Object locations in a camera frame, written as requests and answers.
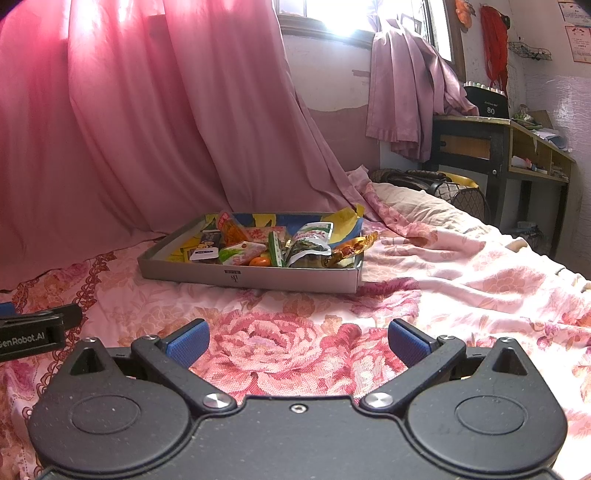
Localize white green snack packet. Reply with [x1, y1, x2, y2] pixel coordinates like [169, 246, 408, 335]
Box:
[218, 240, 267, 267]

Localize red hanging ornament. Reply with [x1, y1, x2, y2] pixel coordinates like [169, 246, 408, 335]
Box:
[479, 4, 511, 95]

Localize brown woven bag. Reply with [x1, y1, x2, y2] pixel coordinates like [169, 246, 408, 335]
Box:
[370, 168, 445, 191]

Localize black box on desk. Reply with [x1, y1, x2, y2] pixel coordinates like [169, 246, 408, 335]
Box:
[463, 81, 511, 119]

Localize black wooden desk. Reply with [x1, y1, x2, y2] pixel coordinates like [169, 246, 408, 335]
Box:
[424, 114, 577, 260]

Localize papers on desk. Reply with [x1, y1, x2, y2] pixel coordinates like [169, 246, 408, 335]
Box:
[512, 105, 570, 151]

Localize pink floral bedsheet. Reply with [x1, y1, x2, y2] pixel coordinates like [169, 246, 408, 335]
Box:
[0, 168, 591, 480]

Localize gold foil snack packet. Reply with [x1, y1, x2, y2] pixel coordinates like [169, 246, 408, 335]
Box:
[322, 232, 380, 269]

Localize white wall poster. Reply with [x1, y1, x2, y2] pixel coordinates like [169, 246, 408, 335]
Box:
[558, 0, 591, 25]

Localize beige pillow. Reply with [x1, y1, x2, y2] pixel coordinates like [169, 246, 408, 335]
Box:
[375, 182, 468, 223]

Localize dark green snack packet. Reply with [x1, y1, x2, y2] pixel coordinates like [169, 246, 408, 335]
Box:
[284, 222, 334, 269]

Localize wire wall rack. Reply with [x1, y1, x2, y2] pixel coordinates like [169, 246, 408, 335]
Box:
[507, 41, 554, 62]

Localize white red patterned snack packet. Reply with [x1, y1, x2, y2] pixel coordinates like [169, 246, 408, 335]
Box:
[244, 226, 288, 245]

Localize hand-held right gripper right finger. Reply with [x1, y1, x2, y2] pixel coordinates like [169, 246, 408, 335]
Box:
[359, 318, 530, 412]

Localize pink curtain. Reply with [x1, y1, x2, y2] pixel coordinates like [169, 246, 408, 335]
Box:
[0, 0, 372, 292]

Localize yellow plastic bag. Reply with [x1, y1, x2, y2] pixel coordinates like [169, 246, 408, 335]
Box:
[438, 172, 481, 188]

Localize pink framed wall poster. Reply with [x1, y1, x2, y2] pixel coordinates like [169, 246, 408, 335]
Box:
[565, 25, 591, 64]

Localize grey cardboard box colourful inside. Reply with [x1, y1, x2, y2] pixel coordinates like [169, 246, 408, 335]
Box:
[137, 211, 366, 295]

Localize window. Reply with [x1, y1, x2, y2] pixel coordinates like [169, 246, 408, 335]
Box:
[271, 0, 465, 63]

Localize green sausage stick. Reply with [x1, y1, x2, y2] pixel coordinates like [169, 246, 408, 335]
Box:
[267, 231, 284, 269]

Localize orange hanging ornament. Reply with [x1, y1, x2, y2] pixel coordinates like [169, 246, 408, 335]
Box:
[454, 0, 477, 32]

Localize mauve tied curtain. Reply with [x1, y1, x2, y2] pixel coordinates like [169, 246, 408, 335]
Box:
[366, 16, 481, 163]

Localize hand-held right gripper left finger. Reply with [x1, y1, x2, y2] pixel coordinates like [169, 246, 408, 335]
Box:
[62, 318, 237, 411]

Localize orange snack packet red label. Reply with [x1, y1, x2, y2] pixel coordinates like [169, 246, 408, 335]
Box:
[217, 211, 249, 245]

